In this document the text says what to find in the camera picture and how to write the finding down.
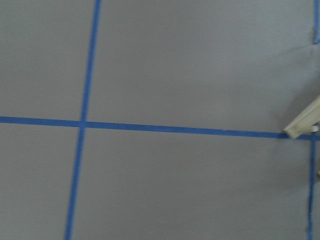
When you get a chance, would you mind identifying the wooden dish rack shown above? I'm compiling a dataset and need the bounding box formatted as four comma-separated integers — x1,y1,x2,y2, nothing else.
283,96,320,139

